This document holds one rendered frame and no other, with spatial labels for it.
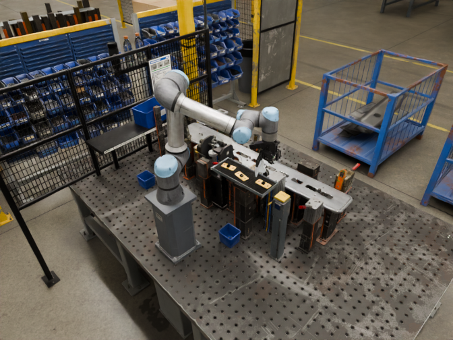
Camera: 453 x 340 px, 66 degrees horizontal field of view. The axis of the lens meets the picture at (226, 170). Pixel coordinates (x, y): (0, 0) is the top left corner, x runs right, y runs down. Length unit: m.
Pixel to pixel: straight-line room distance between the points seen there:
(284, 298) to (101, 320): 1.44
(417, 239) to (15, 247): 3.19
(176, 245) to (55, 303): 1.32
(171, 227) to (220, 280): 0.40
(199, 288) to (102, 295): 1.16
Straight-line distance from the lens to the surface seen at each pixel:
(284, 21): 5.40
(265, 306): 1.94
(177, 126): 1.77
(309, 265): 2.12
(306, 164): 2.29
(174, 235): 1.98
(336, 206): 2.06
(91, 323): 2.88
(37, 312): 3.10
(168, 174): 1.77
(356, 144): 4.28
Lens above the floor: 2.33
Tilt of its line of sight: 36 degrees down
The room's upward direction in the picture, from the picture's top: 2 degrees counter-clockwise
